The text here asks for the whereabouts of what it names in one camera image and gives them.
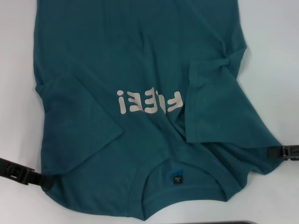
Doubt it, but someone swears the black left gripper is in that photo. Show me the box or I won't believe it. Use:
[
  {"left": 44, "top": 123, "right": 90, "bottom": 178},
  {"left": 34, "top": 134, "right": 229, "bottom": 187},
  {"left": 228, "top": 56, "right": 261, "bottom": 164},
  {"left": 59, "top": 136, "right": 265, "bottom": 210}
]
[{"left": 0, "top": 157, "right": 55, "bottom": 190}]

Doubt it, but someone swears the teal printed t-shirt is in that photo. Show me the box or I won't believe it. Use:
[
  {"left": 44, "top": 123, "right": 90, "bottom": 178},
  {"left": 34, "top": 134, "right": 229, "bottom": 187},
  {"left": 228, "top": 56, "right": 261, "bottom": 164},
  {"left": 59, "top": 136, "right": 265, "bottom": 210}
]
[{"left": 34, "top": 0, "right": 285, "bottom": 208}]

